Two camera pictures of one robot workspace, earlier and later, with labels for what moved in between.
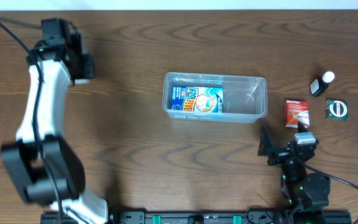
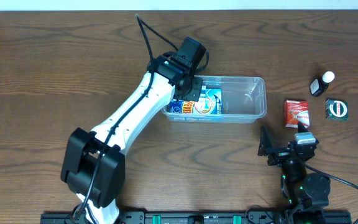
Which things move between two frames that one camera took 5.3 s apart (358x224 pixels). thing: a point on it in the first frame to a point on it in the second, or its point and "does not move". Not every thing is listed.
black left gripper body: (79, 65) to (189, 91)
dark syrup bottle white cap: (319, 86) does not move
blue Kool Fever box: (197, 99) does not move
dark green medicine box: (337, 109) does not move
